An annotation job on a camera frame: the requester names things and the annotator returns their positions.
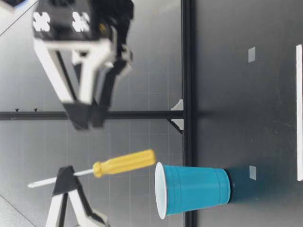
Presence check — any yellow handled screwdriver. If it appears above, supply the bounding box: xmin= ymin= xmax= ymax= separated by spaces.
xmin=27 ymin=148 xmax=158 ymax=189

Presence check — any black frame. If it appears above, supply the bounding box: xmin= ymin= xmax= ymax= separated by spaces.
xmin=0 ymin=0 xmax=198 ymax=227

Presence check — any blue plastic cup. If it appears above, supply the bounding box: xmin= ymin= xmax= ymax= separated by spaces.
xmin=154 ymin=162 xmax=232 ymax=220

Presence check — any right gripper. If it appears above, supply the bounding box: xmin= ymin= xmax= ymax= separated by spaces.
xmin=32 ymin=0 xmax=135 ymax=59

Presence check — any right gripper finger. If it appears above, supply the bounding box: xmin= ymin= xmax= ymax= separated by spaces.
xmin=32 ymin=38 xmax=115 ymax=130
xmin=90 ymin=61 xmax=119 ymax=129

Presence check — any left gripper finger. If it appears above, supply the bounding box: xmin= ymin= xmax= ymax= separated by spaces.
xmin=45 ymin=165 xmax=92 ymax=227
xmin=73 ymin=175 xmax=110 ymax=227

